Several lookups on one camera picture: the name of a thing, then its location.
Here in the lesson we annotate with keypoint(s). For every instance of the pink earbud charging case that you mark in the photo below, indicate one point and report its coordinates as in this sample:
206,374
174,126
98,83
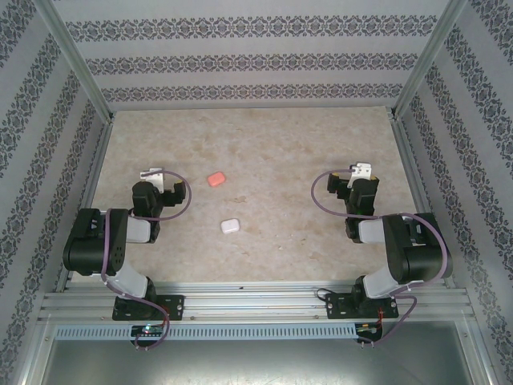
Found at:
216,179

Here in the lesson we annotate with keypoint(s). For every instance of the white earbud charging case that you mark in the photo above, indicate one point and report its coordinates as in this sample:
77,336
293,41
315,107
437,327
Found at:
229,225

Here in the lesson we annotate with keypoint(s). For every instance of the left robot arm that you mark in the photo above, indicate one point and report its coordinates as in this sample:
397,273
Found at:
92,240

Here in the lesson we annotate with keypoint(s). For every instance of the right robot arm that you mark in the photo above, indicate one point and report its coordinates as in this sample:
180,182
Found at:
421,256

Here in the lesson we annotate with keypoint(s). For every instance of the right circuit board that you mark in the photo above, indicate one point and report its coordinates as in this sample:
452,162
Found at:
366,328

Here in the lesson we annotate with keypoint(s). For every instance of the circuit board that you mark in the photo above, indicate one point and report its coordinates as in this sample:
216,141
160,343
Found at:
366,328
148,331

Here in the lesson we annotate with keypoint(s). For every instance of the left circuit board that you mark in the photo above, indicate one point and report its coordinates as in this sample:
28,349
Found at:
148,331

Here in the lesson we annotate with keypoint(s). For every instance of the grey metal sheet panel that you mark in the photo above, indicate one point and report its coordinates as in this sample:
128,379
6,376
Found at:
256,365

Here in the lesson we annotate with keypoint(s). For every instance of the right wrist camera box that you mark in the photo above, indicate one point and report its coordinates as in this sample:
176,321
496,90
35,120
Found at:
360,170

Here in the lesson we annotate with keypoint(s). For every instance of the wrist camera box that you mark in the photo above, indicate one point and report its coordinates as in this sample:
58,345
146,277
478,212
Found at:
156,178
360,170

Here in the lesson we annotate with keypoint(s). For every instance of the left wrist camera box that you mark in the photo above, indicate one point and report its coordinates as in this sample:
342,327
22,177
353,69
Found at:
156,178

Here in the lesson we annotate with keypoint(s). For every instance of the aluminium side rail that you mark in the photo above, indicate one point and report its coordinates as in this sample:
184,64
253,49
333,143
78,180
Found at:
92,180
409,160

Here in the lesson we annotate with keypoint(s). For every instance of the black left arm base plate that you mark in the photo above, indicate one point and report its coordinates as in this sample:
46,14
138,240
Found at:
176,306

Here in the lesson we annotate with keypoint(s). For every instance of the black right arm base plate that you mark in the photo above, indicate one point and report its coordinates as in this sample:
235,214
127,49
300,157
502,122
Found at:
334,309

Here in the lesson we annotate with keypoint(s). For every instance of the aluminium frame post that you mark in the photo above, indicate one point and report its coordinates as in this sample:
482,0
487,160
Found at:
425,68
80,68

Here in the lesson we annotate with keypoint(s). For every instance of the aluminium mounting rail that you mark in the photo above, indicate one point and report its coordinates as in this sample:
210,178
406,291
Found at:
256,298

